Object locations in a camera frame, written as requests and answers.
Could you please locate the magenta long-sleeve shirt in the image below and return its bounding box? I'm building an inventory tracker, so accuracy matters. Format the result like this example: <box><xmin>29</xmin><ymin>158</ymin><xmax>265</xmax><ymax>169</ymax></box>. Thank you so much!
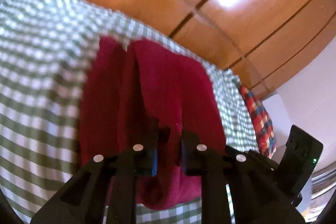
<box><xmin>79</xmin><ymin>37</ymin><xmax>226</xmax><ymax>210</ymax></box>

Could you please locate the red blue plaid cloth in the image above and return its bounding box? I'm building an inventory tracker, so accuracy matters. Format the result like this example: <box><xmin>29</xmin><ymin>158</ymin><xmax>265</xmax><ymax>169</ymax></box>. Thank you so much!
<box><xmin>239</xmin><ymin>85</ymin><xmax>276</xmax><ymax>159</ymax></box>

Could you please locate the green white checkered bedsheet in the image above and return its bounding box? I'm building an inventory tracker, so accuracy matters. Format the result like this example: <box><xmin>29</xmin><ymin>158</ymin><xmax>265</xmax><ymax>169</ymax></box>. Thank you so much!
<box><xmin>1</xmin><ymin>0</ymin><xmax>258</xmax><ymax>223</ymax></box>

